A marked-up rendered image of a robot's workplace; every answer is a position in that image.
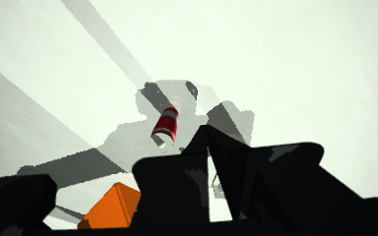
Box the red and grey battery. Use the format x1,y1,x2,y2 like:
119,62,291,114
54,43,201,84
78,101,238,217
149,107,178,153

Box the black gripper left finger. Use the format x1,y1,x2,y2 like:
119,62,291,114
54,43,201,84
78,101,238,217
132,125,210,209

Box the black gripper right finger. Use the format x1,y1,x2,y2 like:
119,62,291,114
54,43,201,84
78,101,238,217
205,124,325,219

